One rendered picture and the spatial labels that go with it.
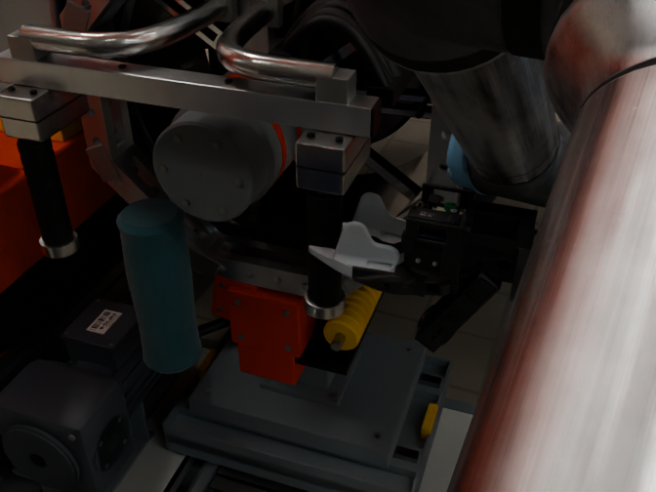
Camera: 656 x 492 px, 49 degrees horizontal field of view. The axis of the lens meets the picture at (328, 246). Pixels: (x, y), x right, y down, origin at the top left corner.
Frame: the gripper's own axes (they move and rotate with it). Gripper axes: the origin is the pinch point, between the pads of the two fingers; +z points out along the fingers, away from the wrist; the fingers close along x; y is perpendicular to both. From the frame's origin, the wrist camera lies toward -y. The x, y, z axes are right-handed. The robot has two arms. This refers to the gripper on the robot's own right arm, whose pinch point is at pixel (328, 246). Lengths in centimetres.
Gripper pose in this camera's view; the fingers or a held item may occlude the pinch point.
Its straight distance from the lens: 74.1
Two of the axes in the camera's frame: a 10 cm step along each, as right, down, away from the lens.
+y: 0.0, -8.2, -5.7
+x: -3.2, 5.4, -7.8
